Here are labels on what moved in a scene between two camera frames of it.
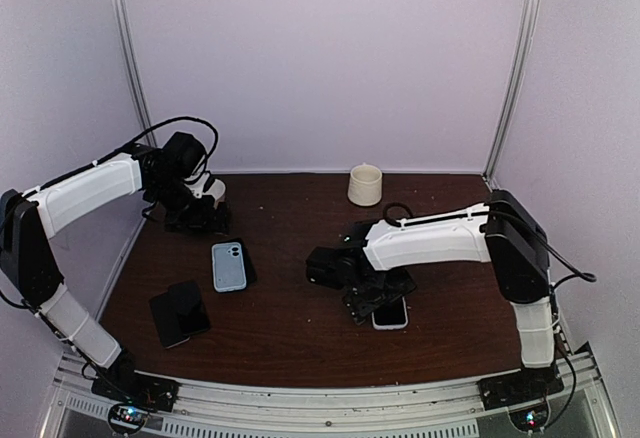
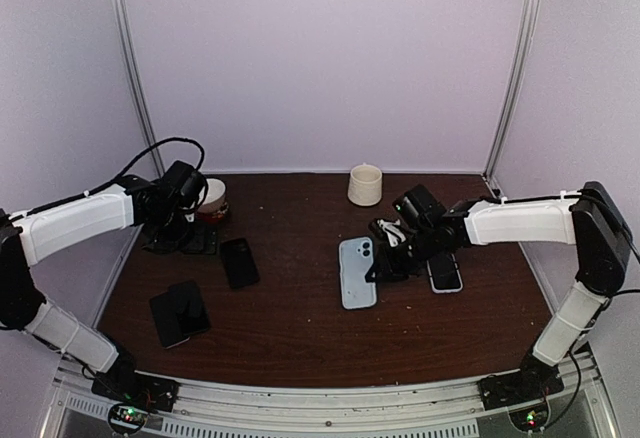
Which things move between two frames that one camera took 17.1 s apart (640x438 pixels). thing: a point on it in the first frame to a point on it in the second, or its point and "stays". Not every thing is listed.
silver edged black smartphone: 391,316 to 444,273
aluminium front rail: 448,409 stays
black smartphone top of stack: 189,303 stays
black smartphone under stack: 167,320 stays
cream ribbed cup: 365,184 stays
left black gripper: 201,221 to 197,244
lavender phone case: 392,316 to 444,274
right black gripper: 402,283 to 391,272
